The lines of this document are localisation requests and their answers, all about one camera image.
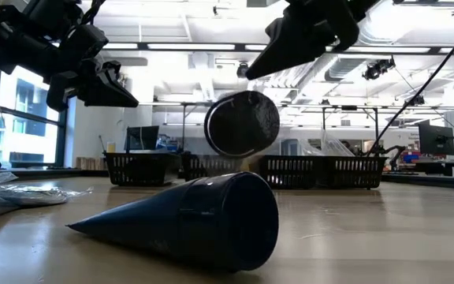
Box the black slotted plastic basket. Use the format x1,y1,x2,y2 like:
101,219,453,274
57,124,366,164
102,151,182,188
256,154,326,190
320,155,388,190
180,151,248,183

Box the black ceiling lamp cluster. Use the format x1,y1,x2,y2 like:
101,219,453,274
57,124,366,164
362,56,396,82

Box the black ceiling spot lamp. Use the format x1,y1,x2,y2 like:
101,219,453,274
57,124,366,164
236,62,251,80

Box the black aluminium table frame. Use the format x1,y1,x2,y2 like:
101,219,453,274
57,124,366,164
0,166,454,191

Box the wooden crate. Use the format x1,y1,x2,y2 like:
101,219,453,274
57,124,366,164
76,156,106,171

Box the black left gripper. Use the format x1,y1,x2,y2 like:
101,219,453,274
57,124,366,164
47,25,140,113

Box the bagged white shower cap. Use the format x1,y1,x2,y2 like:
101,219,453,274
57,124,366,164
298,136,329,158

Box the black computer monitor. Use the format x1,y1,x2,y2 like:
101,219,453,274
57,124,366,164
125,125,161,153

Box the bagged black hair ties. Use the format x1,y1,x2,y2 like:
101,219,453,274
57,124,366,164
0,181,95,208
203,89,281,159

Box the black overhead light beam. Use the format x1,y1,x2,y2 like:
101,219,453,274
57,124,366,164
100,41,454,55

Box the black monitor on arm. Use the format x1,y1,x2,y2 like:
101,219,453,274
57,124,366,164
417,122,454,157

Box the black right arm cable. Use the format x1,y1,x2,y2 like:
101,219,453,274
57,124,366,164
367,6,454,155

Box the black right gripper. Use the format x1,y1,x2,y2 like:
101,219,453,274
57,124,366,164
245,0,381,81

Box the black background rack frame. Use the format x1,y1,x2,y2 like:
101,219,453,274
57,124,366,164
138,101,384,155

